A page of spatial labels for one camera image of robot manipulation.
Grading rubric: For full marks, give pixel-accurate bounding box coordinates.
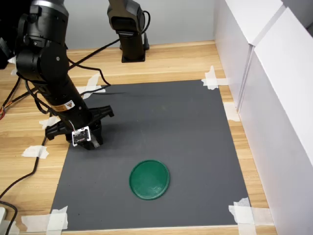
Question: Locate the white masking tape piece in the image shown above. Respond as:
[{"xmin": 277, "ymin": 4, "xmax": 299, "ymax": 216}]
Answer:
[
  {"xmin": 228, "ymin": 197, "xmax": 275, "ymax": 235},
  {"xmin": 75, "ymin": 72, "xmax": 108, "ymax": 100},
  {"xmin": 201, "ymin": 65, "xmax": 233, "ymax": 91},
  {"xmin": 21, "ymin": 205, "xmax": 69, "ymax": 233},
  {"xmin": 223, "ymin": 102, "xmax": 242, "ymax": 122},
  {"xmin": 0, "ymin": 219, "xmax": 20, "ymax": 235},
  {"xmin": 39, "ymin": 115, "xmax": 61, "ymax": 130},
  {"xmin": 21, "ymin": 145, "xmax": 50, "ymax": 159}
]

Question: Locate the white camera box with board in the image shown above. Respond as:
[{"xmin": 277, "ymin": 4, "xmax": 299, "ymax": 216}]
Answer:
[{"xmin": 71, "ymin": 124, "xmax": 92, "ymax": 148}]

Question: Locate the multicolour wire bundle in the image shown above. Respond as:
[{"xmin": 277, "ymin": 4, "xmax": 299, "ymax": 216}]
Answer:
[{"xmin": 0, "ymin": 76, "xmax": 28, "ymax": 121}]

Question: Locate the round green lid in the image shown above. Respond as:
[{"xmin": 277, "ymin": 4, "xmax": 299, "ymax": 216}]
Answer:
[{"xmin": 129, "ymin": 159, "xmax": 171, "ymax": 202}]

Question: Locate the white partition box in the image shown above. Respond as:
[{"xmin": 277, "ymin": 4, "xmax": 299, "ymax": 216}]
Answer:
[
  {"xmin": 237, "ymin": 6, "xmax": 313, "ymax": 235},
  {"xmin": 214, "ymin": 0, "xmax": 287, "ymax": 114}
]

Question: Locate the black cable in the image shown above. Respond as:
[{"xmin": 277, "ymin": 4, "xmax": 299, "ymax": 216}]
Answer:
[
  {"xmin": 140, "ymin": 9, "xmax": 151, "ymax": 51},
  {"xmin": 0, "ymin": 136, "xmax": 48, "ymax": 200},
  {"xmin": 68, "ymin": 39, "xmax": 122, "ymax": 71},
  {"xmin": 67, "ymin": 58, "xmax": 112, "ymax": 100},
  {"xmin": 0, "ymin": 200, "xmax": 19, "ymax": 235}
]

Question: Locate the dark grey mat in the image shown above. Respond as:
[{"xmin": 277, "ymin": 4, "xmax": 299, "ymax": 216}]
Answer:
[{"xmin": 50, "ymin": 79, "xmax": 252, "ymax": 232}]

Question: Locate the pale grey partition board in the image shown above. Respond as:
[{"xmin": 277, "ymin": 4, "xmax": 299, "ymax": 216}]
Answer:
[{"xmin": 64, "ymin": 0, "xmax": 216, "ymax": 49}]

